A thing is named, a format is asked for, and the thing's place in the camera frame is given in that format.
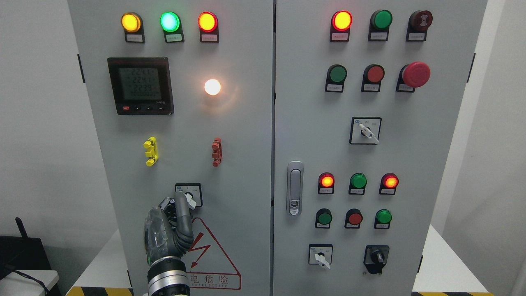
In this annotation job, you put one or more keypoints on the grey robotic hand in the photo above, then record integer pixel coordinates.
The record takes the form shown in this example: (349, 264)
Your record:
(168, 228)

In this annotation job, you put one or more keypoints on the white rotary light switch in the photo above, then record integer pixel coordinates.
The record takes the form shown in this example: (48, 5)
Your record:
(193, 192)

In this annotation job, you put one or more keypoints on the silver black robot forearm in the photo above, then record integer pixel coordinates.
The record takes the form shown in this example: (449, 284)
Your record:
(168, 277)

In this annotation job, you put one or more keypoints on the green lit indicator light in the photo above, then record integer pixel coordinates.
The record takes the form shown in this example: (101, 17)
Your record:
(172, 27)

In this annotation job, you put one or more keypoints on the yellow indicator light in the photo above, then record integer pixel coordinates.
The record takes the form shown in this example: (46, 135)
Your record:
(133, 27)

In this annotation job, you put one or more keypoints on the red electric warning triangle sticker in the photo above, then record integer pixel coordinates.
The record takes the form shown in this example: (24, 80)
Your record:
(208, 266)

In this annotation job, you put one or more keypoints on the red terminal connector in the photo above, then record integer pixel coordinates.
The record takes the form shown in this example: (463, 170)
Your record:
(216, 152)

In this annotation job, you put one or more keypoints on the yellow terminal connector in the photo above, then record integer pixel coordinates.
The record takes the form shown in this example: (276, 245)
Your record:
(150, 145)

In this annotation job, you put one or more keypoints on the grey left cabinet door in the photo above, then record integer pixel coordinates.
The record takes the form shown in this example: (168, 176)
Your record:
(237, 194)

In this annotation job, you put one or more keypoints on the grey cabinet door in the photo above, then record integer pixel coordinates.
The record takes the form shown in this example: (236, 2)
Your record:
(313, 126)
(237, 194)

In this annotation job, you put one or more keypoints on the black digital power meter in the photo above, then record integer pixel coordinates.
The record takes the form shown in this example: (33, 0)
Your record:
(141, 85)

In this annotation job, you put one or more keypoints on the small clear lamp bulb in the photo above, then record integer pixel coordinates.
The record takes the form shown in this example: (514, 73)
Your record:
(212, 87)

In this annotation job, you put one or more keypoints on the black device with antenna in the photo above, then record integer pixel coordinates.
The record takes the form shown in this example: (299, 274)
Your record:
(21, 252)

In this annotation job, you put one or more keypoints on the green push button lower left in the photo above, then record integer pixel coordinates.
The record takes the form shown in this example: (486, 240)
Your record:
(323, 219)

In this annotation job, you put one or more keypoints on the green push button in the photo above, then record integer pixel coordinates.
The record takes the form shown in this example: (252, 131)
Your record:
(335, 78)
(383, 219)
(323, 219)

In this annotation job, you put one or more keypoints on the white box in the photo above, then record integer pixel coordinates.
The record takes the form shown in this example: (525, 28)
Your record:
(15, 285)

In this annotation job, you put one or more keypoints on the red lit indicator lower left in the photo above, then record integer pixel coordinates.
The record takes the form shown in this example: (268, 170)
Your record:
(326, 183)

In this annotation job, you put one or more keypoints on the red lit indicator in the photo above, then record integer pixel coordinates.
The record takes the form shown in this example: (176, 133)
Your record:
(388, 184)
(326, 183)
(341, 23)

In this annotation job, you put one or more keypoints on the red push button lower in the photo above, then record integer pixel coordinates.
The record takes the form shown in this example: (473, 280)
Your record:
(353, 219)

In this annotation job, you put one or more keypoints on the red push button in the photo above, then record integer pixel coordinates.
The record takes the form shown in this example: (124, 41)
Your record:
(372, 77)
(353, 219)

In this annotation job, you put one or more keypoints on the green indicator lower middle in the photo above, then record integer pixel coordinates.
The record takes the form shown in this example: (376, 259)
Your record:
(357, 184)

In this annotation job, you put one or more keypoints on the red indicator light left door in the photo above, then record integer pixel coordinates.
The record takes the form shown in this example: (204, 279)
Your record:
(208, 27)

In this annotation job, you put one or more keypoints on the green push button lower right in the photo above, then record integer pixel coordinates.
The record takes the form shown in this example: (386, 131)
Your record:
(383, 219)

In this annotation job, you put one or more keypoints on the red lit indicator lower right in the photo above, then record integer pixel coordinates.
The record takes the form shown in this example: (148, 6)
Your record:
(388, 184)

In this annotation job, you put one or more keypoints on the green push button upper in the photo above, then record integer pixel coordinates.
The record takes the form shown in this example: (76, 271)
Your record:
(335, 78)

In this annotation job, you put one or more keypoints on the grey right cabinet door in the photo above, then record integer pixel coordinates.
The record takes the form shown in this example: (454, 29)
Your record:
(313, 126)

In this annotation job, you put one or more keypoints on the red push button upper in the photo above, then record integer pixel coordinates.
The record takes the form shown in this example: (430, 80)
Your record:
(372, 77)

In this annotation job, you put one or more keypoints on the red lit indicator top right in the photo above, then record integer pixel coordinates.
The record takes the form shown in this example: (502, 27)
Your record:
(341, 23)

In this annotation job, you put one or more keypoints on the red emergency stop button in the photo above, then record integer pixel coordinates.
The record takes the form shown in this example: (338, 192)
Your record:
(412, 76)

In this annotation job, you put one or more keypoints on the green indicator top right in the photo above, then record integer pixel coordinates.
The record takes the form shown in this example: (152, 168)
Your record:
(379, 25)

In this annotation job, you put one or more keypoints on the dark red buzzer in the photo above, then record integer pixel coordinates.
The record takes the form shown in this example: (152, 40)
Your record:
(418, 25)

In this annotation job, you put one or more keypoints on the silver door handle lock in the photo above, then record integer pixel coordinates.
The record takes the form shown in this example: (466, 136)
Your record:
(295, 173)

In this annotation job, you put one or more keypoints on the white rotary switch lower right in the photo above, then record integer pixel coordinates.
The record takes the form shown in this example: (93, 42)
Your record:
(321, 255)

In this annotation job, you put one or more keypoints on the black rotary selector switch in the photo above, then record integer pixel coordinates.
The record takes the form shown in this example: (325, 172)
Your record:
(375, 258)

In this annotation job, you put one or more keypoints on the white rotary switch upper right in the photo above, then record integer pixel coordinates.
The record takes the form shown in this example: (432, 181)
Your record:
(365, 130)

